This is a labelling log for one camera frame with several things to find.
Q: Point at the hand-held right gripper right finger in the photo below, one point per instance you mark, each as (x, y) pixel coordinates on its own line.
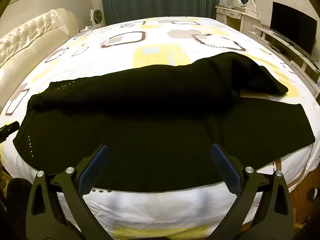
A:
(225, 171)

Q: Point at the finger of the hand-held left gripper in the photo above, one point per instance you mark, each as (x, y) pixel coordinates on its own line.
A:
(8, 129)

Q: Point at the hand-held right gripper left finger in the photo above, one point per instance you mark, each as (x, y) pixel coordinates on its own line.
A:
(93, 171)

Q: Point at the black pants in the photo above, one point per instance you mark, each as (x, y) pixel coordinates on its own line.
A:
(150, 110)

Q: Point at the cream tufted headboard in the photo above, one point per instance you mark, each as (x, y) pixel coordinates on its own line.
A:
(30, 40)

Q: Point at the white television stand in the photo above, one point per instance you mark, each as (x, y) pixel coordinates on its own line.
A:
(280, 45)

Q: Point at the small white fan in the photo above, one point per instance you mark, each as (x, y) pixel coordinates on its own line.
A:
(95, 17)

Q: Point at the bed with printed sheet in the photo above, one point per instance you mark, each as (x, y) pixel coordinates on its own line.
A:
(160, 42)

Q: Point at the white dressing table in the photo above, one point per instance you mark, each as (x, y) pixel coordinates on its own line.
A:
(236, 17)

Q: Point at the black television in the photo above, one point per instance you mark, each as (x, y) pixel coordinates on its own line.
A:
(292, 27)

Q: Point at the teal curtain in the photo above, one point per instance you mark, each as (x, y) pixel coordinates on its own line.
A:
(160, 0)

